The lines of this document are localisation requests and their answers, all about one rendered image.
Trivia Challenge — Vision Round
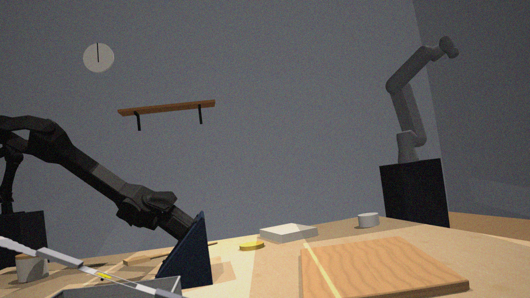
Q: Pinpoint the wooden board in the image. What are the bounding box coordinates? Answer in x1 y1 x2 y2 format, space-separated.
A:
301 236 470 298

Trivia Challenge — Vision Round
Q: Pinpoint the yellow round disc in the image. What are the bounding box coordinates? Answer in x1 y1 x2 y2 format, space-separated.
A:
239 241 264 251

